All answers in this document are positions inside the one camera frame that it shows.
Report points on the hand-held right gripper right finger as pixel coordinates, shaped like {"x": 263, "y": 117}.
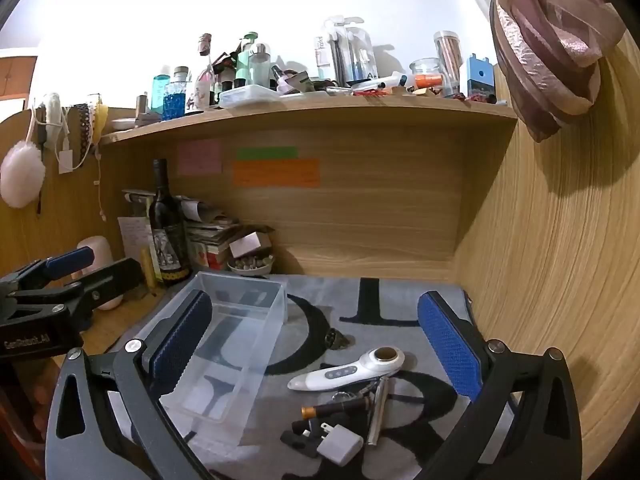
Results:
{"x": 450, "y": 345}

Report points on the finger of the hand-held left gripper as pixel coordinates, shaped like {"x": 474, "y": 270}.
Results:
{"x": 70, "y": 261}
{"x": 110, "y": 280}

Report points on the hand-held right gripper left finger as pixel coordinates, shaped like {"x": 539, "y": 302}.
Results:
{"x": 182, "y": 340}

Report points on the clear plastic storage box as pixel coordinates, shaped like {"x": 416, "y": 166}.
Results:
{"x": 235, "y": 340}

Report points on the silver nail clipper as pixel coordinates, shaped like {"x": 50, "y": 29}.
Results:
{"x": 378, "y": 410}

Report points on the white handheld facial device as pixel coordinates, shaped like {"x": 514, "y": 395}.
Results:
{"x": 340, "y": 374}

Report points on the black tube with gold cap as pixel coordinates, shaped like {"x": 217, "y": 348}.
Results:
{"x": 340, "y": 406}

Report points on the black plug adapter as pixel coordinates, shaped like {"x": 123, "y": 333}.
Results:
{"x": 300, "y": 435}

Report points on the cream plastic bottle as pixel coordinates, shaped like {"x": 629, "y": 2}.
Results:
{"x": 100, "y": 250}

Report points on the beige stick tube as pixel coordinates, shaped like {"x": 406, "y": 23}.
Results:
{"x": 148, "y": 270}

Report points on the handwritten paper note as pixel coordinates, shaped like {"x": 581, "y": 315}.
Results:
{"x": 132, "y": 235}

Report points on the dark wine bottle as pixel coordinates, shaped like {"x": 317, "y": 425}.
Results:
{"x": 167, "y": 220}

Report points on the white bath loofah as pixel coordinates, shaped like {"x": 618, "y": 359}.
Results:
{"x": 20, "y": 175}

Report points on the white bowl of stones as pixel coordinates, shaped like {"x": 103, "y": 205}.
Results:
{"x": 250, "y": 266}

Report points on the stack of books and papers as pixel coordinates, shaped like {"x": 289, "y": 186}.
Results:
{"x": 210, "y": 232}

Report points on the white card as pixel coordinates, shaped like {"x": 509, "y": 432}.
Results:
{"x": 245, "y": 245}

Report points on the black lace ribbon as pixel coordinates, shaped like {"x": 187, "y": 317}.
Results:
{"x": 82, "y": 127}

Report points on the grey mat with black letters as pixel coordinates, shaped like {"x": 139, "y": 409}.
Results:
{"x": 320, "y": 310}

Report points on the white small dish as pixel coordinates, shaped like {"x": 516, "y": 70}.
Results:
{"x": 123, "y": 124}

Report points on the pink sticky note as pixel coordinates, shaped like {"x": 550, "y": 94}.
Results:
{"x": 199, "y": 157}

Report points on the teal bottle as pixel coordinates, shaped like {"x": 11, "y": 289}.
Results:
{"x": 160, "y": 95}

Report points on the orange sticky note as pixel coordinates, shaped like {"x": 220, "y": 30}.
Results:
{"x": 277, "y": 173}

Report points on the blue liquid bottle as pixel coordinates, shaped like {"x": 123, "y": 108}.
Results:
{"x": 176, "y": 97}

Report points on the green sticky note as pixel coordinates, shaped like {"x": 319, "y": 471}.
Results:
{"x": 267, "y": 152}

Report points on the pink slim bottle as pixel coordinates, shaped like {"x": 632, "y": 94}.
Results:
{"x": 203, "y": 85}

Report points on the white plastic tray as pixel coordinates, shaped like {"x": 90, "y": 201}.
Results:
{"x": 247, "y": 96}

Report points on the mint green pump bottle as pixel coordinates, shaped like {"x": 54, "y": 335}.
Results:
{"x": 244, "y": 62}

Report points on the blue box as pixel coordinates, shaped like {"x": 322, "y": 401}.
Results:
{"x": 480, "y": 77}

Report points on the short glass jar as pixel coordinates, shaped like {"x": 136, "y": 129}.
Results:
{"x": 425, "y": 67}

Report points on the tall jar of sticks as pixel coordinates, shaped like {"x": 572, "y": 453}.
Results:
{"x": 447, "y": 60}

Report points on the clear packaged brushes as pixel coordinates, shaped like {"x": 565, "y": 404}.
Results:
{"x": 350, "y": 50}

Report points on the pink bundled cloth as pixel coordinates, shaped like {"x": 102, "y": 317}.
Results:
{"x": 545, "y": 35}

